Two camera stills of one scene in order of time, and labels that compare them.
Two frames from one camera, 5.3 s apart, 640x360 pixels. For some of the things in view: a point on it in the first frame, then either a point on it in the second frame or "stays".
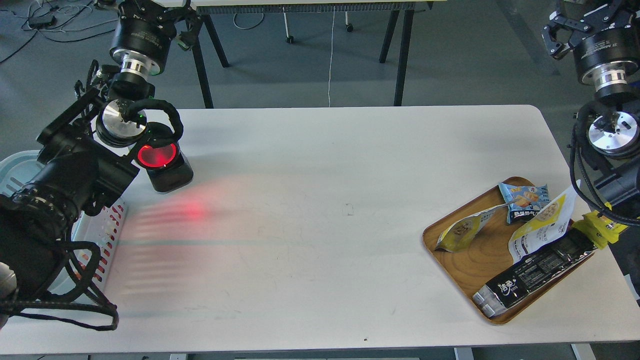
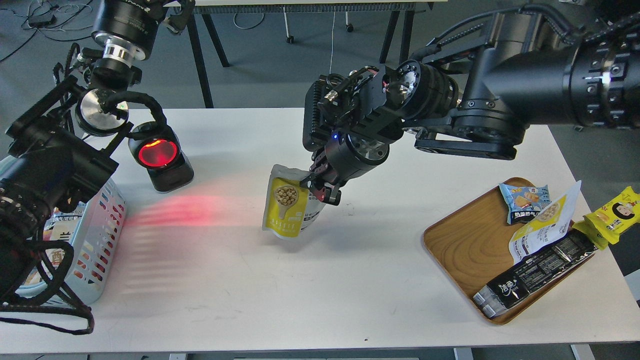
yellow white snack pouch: (459, 234) -> (290, 207)
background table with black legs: (216, 11) stays
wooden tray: (471, 243) stays
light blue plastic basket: (94, 237) stays
